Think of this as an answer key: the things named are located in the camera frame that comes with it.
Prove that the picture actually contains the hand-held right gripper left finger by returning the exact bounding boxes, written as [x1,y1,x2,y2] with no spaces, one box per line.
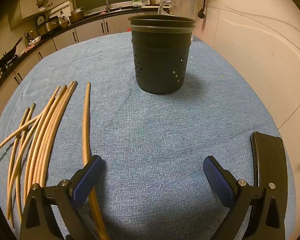
[19,155,103,240]

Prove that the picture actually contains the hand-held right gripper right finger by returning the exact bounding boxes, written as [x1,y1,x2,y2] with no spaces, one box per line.
[203,156,287,240]

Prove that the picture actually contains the long bamboo chopstick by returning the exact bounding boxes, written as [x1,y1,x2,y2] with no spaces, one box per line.
[82,81,110,240]

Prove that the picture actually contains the bunch of bamboo chopsticks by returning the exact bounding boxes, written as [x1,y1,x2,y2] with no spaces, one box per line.
[0,80,78,228]

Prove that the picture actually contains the dark perforated utensil holder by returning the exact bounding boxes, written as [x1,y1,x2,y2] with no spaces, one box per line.
[128,14,196,95]

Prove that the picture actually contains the black smartphone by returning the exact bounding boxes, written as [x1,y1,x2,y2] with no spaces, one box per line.
[250,131,289,240]

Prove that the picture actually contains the blue tablecloth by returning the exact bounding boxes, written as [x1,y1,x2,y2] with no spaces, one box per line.
[0,32,297,240]

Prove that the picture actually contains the black wok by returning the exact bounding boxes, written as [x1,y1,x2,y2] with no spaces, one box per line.
[0,37,23,68]

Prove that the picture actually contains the beige lower cabinets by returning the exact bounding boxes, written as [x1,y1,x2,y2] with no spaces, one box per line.
[0,11,145,130]

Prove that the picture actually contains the small kettle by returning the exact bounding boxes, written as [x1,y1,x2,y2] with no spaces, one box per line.
[25,32,42,46]

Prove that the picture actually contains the brown cooking pot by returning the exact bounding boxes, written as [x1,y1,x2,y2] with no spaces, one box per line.
[69,7,85,23]

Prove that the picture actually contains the black kitchen countertop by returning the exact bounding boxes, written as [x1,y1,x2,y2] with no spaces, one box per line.
[0,5,173,98]

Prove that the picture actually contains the clear glass mug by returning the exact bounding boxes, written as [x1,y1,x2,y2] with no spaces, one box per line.
[158,0,197,42]

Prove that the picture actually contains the chrome sink faucet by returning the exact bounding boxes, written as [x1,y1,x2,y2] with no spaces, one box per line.
[95,0,110,13]

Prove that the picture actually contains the wall shelf with bowls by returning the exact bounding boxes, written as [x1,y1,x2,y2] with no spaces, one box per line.
[36,0,53,12]

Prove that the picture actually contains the beige wall cabinets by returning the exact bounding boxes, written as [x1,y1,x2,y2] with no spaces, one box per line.
[7,0,73,30]

